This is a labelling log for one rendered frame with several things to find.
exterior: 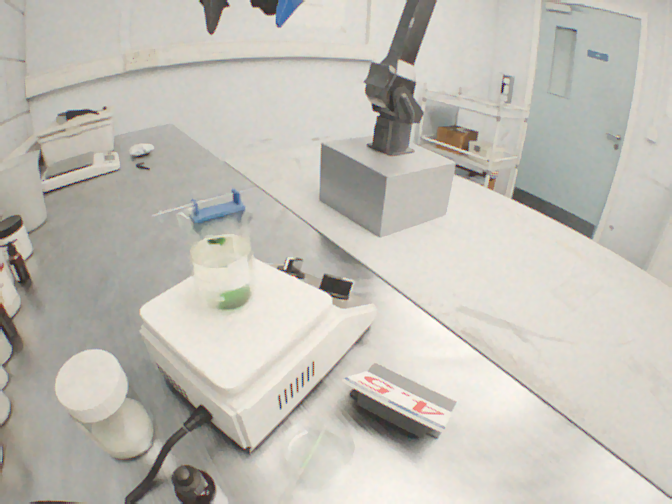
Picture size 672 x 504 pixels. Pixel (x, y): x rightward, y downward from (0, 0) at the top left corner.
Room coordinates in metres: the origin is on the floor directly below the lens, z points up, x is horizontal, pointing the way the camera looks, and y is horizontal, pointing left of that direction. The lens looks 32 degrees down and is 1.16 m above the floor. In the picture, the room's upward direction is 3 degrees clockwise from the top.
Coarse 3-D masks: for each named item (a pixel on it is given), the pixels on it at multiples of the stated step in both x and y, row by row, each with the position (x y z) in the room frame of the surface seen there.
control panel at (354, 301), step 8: (272, 264) 0.31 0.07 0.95; (280, 264) 0.33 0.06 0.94; (304, 272) 0.32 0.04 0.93; (304, 280) 0.29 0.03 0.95; (312, 280) 0.30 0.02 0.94; (320, 280) 0.31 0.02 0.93; (352, 296) 0.28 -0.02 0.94; (336, 304) 0.23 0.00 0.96; (344, 304) 0.24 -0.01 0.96; (352, 304) 0.25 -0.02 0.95; (360, 304) 0.26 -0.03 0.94
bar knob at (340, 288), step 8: (328, 280) 0.27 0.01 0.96; (336, 280) 0.27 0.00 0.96; (344, 280) 0.27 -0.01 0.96; (352, 280) 0.28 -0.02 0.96; (320, 288) 0.26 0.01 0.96; (328, 288) 0.26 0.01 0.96; (336, 288) 0.27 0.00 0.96; (344, 288) 0.27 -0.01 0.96; (336, 296) 0.25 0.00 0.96; (344, 296) 0.26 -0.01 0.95
